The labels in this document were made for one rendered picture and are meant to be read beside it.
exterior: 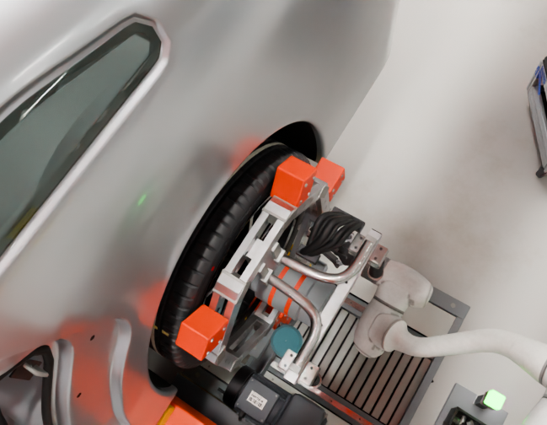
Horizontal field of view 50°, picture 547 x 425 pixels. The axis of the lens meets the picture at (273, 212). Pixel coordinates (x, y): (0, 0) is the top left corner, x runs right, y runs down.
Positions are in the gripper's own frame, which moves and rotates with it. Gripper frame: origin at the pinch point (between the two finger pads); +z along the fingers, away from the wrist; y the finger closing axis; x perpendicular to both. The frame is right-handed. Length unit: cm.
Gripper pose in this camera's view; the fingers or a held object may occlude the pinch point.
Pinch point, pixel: (308, 231)
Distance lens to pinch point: 183.2
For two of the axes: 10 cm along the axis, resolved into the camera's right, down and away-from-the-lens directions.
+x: -4.6, 3.4, -8.2
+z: -8.4, -4.6, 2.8
